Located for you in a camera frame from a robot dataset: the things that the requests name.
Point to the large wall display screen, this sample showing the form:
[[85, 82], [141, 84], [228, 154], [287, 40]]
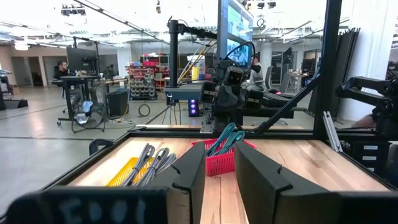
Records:
[[236, 31]]

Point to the black bin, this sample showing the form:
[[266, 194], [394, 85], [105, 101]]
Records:
[[118, 102]]

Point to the parts shelf with red bins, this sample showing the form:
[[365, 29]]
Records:
[[143, 81]]

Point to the black vertical frame post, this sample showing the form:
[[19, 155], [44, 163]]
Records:
[[328, 62]]

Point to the grey office chair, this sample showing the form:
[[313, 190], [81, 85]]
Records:
[[285, 82]]

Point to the black diagonal frame strut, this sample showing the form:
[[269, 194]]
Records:
[[289, 105]]

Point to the black standing desk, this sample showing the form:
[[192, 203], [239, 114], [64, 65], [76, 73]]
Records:
[[70, 93]]

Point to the black floor box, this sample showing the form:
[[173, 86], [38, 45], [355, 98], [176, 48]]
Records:
[[14, 103]]

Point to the yellow plastic basket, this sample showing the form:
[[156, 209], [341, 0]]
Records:
[[124, 172]]

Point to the black desk monitor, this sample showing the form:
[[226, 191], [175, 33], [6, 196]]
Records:
[[81, 59]]

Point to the black workbench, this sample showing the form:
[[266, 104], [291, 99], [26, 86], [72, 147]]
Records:
[[280, 104]]

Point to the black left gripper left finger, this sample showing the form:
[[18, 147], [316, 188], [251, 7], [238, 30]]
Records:
[[189, 168]]

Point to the orange-red plastic basket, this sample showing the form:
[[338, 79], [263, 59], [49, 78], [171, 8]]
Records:
[[220, 163]]

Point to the stacked black panels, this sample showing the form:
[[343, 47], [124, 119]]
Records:
[[345, 68]]

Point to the person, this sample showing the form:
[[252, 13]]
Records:
[[62, 70], [255, 73]]

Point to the silver aluminium extrusion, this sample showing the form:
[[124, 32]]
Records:
[[332, 130]]

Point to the computer tower with purple lights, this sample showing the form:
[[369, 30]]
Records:
[[193, 107]]

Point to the silver arm base mount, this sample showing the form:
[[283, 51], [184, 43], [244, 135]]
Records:
[[207, 124]]

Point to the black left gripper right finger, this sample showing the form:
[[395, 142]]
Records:
[[264, 193]]

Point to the black drawer cabinet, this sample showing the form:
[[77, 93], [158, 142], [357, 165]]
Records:
[[367, 155]]

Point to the black camera pole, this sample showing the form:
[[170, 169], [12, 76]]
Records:
[[173, 53]]

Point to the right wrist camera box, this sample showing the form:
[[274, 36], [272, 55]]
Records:
[[234, 77]]

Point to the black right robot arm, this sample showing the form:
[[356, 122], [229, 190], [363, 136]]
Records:
[[227, 113]]

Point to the black floor fan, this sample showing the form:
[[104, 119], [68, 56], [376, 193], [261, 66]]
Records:
[[88, 118]]

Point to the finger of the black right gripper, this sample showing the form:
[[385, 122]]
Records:
[[233, 96], [222, 96]]

